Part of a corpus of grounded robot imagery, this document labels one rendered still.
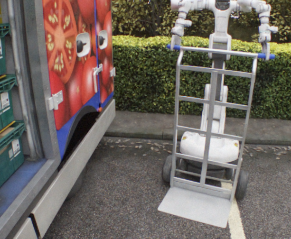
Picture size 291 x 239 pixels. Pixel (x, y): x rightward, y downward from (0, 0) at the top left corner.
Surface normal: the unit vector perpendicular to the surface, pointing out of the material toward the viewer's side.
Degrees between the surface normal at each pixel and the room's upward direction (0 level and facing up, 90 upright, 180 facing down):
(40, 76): 90
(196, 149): 44
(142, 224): 0
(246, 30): 29
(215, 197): 0
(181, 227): 0
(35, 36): 90
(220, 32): 94
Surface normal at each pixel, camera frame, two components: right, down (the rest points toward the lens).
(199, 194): 0.00, -0.92
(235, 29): -0.05, -0.61
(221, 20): -0.29, 0.44
